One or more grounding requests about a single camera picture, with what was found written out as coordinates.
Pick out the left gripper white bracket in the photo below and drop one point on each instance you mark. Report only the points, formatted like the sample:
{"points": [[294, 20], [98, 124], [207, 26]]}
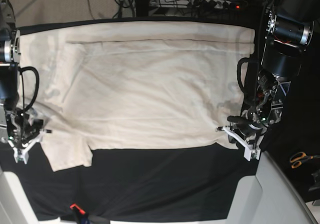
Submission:
{"points": [[246, 129]]}

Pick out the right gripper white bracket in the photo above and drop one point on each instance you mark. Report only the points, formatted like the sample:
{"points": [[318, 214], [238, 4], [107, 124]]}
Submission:
{"points": [[22, 130]]}

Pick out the cream white T-shirt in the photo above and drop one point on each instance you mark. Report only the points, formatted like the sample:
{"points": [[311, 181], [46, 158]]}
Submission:
{"points": [[135, 85]]}

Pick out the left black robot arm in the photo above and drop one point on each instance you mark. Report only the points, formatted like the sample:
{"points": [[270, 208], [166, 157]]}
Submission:
{"points": [[265, 80]]}

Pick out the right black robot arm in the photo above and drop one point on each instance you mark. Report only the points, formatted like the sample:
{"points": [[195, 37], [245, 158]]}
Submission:
{"points": [[11, 73]]}

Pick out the red black spring clamp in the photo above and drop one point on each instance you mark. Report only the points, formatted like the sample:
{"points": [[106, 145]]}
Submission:
{"points": [[83, 217]]}

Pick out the orange handled scissors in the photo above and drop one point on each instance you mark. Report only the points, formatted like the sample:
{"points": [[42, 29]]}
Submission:
{"points": [[300, 158]]}

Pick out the grey white table frame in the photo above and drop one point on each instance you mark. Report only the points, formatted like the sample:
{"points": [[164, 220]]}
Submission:
{"points": [[264, 198]]}

